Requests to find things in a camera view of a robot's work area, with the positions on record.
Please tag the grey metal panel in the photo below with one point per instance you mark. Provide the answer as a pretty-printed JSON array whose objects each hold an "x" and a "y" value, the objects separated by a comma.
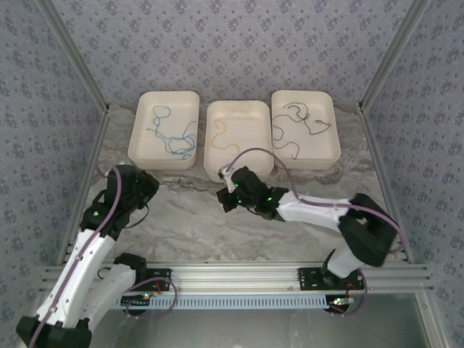
[{"x": 253, "y": 330}]

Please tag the black controller board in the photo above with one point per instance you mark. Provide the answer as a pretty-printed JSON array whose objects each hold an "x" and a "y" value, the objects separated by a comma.
[
  {"x": 342, "y": 301},
  {"x": 134, "y": 301}
]

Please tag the aluminium table edge rail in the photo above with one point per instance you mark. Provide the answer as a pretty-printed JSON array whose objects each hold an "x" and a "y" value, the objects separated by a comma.
[
  {"x": 373, "y": 145},
  {"x": 95, "y": 145}
]

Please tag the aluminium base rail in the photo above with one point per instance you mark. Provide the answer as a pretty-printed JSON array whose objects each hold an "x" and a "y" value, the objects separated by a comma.
[{"x": 235, "y": 275}]

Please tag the aluminium frame post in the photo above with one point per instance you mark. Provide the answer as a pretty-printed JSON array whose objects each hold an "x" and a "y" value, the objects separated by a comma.
[
  {"x": 393, "y": 54},
  {"x": 74, "y": 54}
]

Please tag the black mounting plate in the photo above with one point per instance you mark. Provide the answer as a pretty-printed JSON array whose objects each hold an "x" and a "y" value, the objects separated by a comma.
[
  {"x": 308, "y": 279},
  {"x": 161, "y": 277}
]

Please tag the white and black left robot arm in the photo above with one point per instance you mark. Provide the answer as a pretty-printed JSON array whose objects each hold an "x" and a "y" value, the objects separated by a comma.
[{"x": 72, "y": 275}]

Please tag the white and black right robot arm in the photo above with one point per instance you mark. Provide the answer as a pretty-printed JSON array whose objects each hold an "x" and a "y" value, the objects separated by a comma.
[{"x": 315, "y": 210}]

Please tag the cream plastic tray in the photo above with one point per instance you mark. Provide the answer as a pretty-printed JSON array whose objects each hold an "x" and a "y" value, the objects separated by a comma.
[
  {"x": 246, "y": 123},
  {"x": 159, "y": 145},
  {"x": 319, "y": 145}
]

